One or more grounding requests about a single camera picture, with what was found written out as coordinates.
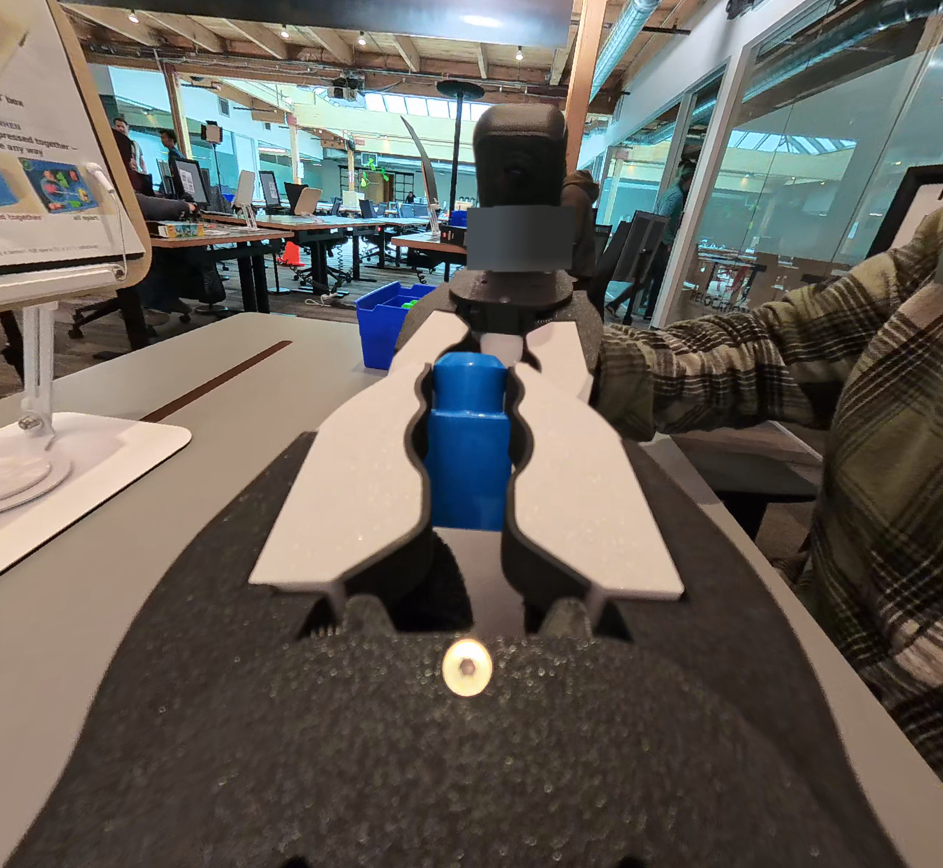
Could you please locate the black lamp pole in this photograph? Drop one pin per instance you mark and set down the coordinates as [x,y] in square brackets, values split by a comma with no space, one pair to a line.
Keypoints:
[458,146]

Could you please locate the printed instruction sheet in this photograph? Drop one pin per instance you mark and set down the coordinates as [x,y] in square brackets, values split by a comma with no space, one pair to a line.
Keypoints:
[44,109]

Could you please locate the blue plastic bin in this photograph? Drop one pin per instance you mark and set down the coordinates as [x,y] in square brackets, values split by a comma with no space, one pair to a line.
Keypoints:
[379,338]

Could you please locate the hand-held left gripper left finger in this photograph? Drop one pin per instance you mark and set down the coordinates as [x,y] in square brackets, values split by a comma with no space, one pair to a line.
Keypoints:
[346,500]

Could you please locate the blue single-stud block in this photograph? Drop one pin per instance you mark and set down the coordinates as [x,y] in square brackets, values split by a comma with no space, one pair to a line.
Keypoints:
[468,455]

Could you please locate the white document stand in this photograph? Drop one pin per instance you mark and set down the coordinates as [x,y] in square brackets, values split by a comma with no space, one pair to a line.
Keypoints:
[110,455]

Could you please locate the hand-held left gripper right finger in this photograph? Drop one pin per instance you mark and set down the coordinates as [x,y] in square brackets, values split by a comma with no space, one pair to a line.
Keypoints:
[589,507]

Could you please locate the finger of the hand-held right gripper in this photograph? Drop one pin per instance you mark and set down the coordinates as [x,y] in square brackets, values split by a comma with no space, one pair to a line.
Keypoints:
[563,360]
[431,338]

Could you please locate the wooden desk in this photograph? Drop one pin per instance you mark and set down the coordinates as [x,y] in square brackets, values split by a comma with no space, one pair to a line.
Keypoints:
[221,235]

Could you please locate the green block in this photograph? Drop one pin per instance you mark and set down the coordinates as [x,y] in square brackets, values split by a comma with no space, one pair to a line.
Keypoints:
[404,304]

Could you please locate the wooden backing board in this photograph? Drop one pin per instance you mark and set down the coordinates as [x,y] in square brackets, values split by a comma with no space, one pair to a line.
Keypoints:
[136,249]

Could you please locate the orange traffic cone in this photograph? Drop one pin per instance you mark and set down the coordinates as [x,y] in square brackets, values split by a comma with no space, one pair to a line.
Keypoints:
[294,254]

